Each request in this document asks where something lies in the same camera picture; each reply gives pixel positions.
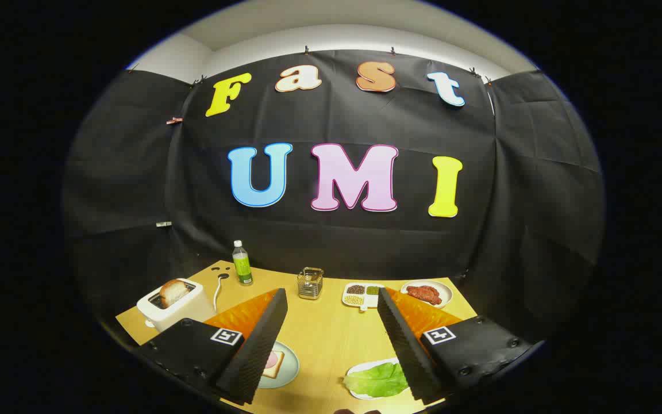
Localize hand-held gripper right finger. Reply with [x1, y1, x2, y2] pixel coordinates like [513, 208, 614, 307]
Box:
[377, 286, 538, 405]

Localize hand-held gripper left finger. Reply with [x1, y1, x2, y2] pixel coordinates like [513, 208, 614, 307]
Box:
[136, 287, 288, 406]

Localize green lettuce leaf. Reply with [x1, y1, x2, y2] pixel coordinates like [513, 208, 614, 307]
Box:
[342, 362, 411, 398]

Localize thick white bread slice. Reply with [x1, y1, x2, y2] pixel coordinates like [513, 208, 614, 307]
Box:
[159, 279, 190, 308]

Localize thin toast slice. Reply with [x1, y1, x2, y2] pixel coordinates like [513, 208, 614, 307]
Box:
[262, 350, 286, 379]

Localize pale green round plate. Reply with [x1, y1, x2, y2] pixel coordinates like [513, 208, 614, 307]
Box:
[257, 341, 300, 389]

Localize white leaf-shaped plate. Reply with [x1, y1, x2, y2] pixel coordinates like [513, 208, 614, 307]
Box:
[346, 358, 412, 401]

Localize red meat pieces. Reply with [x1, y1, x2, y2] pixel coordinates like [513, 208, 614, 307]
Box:
[406, 285, 442, 305]

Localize white divided dish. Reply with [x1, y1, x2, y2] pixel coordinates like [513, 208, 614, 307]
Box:
[341, 283, 386, 312]

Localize white oval plate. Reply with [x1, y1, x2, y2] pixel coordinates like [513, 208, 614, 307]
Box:
[401, 279, 453, 309]

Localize green label drink bottle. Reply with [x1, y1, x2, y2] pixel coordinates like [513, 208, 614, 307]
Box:
[232, 240, 253, 286]

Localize white toaster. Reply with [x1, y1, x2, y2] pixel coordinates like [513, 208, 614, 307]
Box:
[137, 278, 213, 333]

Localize black backdrop cloth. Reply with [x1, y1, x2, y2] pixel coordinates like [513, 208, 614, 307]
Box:
[62, 49, 605, 346]

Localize white toaster cable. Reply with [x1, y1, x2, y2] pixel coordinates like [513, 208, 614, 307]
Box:
[214, 273, 230, 314]

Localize metal wire utensil holder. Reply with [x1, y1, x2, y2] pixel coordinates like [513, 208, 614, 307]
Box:
[298, 267, 325, 301]

